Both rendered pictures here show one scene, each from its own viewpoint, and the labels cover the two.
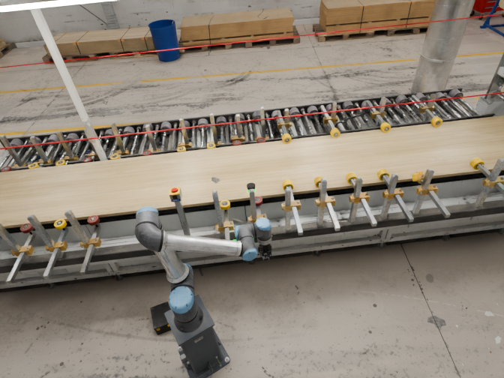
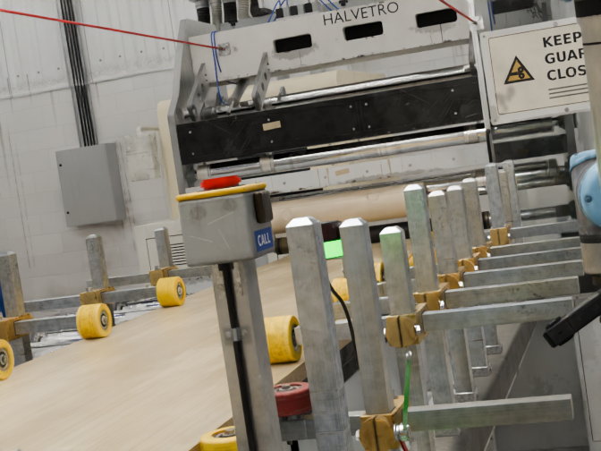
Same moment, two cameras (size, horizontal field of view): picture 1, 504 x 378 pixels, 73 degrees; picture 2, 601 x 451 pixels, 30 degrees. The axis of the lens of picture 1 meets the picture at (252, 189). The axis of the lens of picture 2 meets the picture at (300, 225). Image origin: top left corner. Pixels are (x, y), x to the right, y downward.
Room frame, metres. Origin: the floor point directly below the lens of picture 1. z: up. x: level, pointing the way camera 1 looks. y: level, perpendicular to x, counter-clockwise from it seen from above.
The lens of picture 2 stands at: (1.28, 1.53, 1.23)
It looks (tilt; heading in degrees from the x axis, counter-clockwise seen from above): 3 degrees down; 288
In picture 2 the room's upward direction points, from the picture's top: 8 degrees counter-clockwise
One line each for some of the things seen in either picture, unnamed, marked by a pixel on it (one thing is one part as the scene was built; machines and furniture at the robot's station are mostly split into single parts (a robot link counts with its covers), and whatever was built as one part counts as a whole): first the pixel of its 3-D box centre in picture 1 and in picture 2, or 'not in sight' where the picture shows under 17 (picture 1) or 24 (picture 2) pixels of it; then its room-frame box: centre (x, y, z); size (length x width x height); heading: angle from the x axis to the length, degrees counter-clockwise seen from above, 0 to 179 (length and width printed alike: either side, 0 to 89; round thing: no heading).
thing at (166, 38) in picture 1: (166, 40); not in sight; (7.45, 1.50, 0.36); 0.59 x 0.57 x 0.73; 178
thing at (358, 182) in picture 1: (355, 202); (452, 305); (1.73, -0.75, 0.90); 0.04 x 0.04 x 0.48; 2
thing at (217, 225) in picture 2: (175, 194); (227, 227); (1.69, 0.51, 1.18); 0.07 x 0.07 x 0.08; 2
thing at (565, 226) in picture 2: (496, 183); (507, 233); (1.74, -1.79, 0.95); 0.50 x 0.04 x 0.04; 2
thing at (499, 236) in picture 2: (493, 181); (501, 234); (1.76, -1.77, 0.95); 0.14 x 0.06 x 0.05; 92
